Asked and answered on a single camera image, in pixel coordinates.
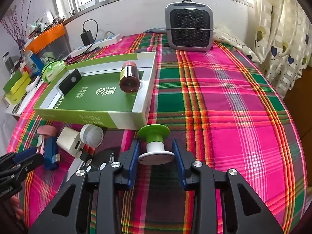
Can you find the white wall charger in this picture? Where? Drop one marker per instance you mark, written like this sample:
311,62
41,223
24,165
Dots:
69,140

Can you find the white power strip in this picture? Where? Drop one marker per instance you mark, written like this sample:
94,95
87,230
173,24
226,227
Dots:
107,40

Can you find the black power adapter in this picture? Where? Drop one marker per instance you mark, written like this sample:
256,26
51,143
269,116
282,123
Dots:
86,37

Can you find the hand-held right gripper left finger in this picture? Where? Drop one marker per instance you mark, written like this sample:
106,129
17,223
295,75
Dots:
134,160

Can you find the grey space heater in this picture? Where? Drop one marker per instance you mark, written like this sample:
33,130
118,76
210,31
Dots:
189,24

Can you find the dark glass jar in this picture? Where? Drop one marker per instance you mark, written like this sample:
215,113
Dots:
8,63

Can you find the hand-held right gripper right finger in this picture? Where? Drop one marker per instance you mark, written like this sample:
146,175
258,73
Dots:
178,160

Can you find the pink bottle with pale cap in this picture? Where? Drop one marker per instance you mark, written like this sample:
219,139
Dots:
41,143

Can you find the white plastic scoop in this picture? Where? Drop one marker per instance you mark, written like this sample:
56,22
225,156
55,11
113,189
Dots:
31,85

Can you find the blue box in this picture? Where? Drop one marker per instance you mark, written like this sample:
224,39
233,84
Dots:
35,63

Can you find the plaid blanket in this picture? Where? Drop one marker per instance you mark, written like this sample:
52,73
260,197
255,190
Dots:
219,102

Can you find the black and silver device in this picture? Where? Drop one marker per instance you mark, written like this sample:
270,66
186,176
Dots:
70,81

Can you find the green cardboard box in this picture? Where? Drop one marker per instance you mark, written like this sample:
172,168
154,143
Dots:
107,97

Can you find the green wet wipes pack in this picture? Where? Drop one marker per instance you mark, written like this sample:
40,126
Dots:
52,69

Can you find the person's left hand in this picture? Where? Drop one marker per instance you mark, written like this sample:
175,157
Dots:
16,208

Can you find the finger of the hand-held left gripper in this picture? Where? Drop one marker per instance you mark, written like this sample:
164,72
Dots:
23,154
34,162

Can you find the orange storage bin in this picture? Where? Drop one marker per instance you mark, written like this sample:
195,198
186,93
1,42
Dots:
46,37

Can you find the wooden cabinet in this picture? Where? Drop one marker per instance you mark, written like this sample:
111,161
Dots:
299,97

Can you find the green and white knob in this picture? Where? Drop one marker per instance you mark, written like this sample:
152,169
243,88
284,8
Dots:
154,146

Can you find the blue flash drive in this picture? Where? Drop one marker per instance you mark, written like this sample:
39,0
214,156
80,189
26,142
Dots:
51,151

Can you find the patterned curtain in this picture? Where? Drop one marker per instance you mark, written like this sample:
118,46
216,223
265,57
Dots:
277,41

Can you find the yellow-green boxes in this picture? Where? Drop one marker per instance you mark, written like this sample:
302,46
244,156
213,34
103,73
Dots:
17,87

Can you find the black key fob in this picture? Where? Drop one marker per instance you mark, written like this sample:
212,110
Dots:
104,154

